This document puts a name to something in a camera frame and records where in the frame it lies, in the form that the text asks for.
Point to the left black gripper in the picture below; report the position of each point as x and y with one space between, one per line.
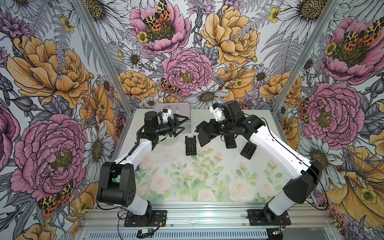
177 122

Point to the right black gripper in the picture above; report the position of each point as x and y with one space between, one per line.
208 125

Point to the black phone stand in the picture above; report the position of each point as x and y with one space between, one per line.
206 132
230 141
248 150
191 146

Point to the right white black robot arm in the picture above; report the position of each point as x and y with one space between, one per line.
305 174

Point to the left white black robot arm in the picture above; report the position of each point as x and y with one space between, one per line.
117 184

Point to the small circuit board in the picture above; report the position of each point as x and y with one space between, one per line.
144 233

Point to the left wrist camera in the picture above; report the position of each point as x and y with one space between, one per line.
166 114

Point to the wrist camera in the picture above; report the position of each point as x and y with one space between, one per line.
216 110
166 114

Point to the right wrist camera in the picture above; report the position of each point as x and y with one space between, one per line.
216 110

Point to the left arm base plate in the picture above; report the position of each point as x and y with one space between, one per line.
154 219

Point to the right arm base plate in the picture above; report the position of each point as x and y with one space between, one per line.
259 217

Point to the aluminium front rail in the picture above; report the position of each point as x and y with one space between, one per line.
195 215

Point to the right aluminium corner post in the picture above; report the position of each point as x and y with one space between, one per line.
322 25

